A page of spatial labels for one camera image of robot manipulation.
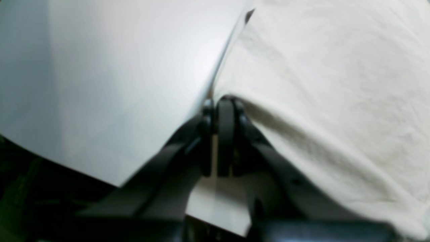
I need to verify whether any beige t-shirt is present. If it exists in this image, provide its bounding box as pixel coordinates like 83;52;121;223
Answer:
211;0;429;242

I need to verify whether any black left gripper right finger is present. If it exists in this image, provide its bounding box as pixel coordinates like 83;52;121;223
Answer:
232;99;396;242

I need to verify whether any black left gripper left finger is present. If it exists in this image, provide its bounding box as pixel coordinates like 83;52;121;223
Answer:
40;99;214;242

